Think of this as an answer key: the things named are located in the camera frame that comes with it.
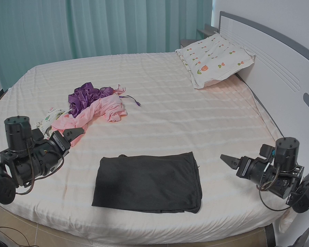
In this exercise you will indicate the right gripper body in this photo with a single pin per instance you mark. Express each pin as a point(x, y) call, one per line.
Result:
point(257, 172)

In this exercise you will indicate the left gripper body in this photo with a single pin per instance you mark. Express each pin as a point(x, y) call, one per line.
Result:
point(45, 158)

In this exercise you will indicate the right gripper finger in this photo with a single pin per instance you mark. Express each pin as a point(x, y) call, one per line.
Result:
point(231, 162)

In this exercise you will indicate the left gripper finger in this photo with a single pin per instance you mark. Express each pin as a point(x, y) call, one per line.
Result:
point(71, 134)

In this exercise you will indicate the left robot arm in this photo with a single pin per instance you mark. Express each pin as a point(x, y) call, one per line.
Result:
point(16, 135)

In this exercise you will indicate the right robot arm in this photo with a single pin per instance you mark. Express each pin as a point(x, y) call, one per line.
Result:
point(287, 153)

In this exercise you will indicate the bed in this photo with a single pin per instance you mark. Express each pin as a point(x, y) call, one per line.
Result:
point(170, 117)

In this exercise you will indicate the white printed garment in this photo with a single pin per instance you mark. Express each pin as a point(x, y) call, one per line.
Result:
point(47, 118)

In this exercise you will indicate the purple garment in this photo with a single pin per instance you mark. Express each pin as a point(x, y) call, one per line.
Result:
point(83, 96)

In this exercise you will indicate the pink garment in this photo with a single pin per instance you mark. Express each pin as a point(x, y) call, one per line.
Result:
point(105, 109)

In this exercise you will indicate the black garment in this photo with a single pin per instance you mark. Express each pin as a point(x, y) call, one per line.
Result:
point(146, 181)

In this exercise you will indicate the white printed pillow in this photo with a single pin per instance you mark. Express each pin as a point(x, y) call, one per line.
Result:
point(213, 58)

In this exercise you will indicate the blue-green curtain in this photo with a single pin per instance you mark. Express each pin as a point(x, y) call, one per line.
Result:
point(92, 19)

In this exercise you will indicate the grey bedside table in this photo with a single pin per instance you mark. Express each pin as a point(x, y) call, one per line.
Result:
point(204, 33)

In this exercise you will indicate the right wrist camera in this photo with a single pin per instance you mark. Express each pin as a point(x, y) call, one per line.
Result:
point(266, 152)

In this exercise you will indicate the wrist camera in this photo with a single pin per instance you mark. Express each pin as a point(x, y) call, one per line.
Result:
point(266, 152)
point(38, 135)

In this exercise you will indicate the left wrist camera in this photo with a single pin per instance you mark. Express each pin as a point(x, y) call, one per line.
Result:
point(38, 135)

